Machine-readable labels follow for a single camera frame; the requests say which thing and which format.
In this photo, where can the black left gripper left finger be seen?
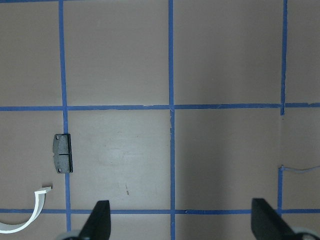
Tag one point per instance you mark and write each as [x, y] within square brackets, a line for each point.
[98, 224]

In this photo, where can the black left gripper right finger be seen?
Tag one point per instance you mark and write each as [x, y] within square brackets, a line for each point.
[266, 224]

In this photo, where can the dark grey brake pad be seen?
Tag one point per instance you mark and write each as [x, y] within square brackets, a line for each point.
[62, 153]

